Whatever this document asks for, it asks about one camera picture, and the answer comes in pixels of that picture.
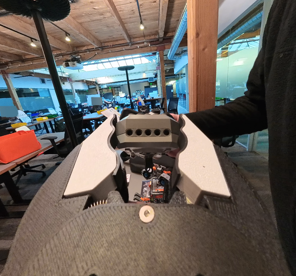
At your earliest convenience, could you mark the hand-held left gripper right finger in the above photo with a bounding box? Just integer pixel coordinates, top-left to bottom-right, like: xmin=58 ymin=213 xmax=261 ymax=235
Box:
xmin=178 ymin=114 xmax=231 ymax=203

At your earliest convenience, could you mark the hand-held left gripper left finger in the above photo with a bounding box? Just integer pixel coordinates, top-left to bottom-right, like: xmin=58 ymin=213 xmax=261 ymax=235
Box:
xmin=64 ymin=115 xmax=127 ymax=198

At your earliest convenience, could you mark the grey toy battery box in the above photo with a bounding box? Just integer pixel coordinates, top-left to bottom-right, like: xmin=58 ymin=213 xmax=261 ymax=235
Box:
xmin=114 ymin=114 xmax=181 ymax=155

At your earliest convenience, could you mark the person's right forearm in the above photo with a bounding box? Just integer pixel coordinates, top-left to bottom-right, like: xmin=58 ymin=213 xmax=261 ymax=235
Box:
xmin=182 ymin=79 xmax=274 ymax=141

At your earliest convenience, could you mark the tracked building-block toy robot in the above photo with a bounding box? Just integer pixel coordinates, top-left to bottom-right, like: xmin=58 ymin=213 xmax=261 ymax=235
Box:
xmin=133 ymin=162 xmax=172 ymax=204

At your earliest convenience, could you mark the orange storage bin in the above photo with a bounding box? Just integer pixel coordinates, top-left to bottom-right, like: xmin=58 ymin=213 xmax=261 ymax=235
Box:
xmin=0 ymin=130 xmax=42 ymax=164

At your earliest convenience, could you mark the person's dark clothing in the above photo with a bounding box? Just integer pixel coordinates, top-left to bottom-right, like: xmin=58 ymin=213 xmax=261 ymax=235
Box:
xmin=249 ymin=0 xmax=296 ymax=276

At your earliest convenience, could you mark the black floor lamp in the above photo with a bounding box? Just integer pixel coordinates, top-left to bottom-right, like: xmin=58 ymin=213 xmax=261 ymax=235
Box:
xmin=0 ymin=0 xmax=80 ymax=149

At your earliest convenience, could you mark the wooden post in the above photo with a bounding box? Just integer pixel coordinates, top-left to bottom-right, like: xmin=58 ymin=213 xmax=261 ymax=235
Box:
xmin=186 ymin=0 xmax=220 ymax=115

